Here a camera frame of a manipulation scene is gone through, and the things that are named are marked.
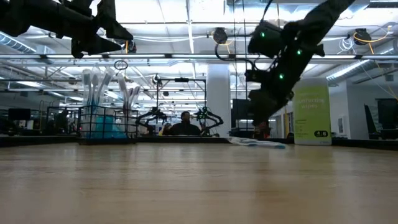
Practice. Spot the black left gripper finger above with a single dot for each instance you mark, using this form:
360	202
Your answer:
101	44
116	30

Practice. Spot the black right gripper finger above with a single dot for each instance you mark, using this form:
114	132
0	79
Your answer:
259	109
278	101

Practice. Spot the blue toothbrush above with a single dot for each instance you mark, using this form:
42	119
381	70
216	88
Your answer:
87	87
109	81
258	143
95	90

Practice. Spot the black background robot arm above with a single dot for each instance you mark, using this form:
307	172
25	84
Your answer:
155	115
211	119

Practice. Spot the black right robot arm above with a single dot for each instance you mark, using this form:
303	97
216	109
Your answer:
317	21

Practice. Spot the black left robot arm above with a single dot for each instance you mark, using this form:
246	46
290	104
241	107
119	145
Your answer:
18	15

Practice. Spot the black monitor on cart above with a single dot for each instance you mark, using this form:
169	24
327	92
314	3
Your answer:
241	109

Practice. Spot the green disinfecting wipes canister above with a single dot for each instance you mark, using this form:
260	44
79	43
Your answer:
312	109

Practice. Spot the white square column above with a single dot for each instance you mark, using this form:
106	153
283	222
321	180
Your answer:
219	93

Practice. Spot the small black ceiling reel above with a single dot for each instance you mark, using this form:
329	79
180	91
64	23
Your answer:
156	79

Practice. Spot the grey horizontal pipe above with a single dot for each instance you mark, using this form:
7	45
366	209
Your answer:
46	80

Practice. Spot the person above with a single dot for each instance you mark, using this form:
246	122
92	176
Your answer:
185	127

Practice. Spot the black background monitor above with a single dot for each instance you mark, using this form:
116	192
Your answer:
387	112
18	114

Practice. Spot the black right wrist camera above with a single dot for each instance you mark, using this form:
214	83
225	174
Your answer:
265	39

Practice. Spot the white wall dispenser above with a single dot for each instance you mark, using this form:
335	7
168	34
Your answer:
342	124

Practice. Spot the black gantry frame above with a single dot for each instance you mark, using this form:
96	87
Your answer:
182	80

